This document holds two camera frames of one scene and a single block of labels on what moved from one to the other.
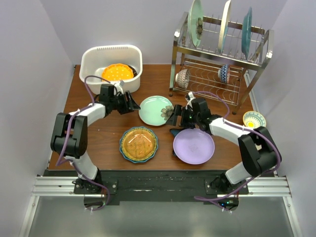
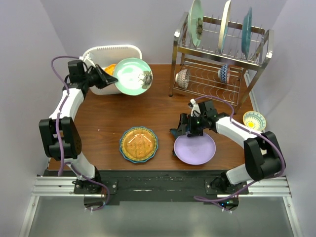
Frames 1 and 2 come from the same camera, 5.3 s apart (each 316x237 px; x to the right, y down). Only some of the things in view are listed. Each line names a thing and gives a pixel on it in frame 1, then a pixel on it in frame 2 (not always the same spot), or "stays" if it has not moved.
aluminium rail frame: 51,186 stays
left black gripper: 129,105 → 104,78
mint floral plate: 155,110 → 134,75
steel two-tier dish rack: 217,59 stays
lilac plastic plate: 193,146 stays
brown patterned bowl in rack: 182,78 stays
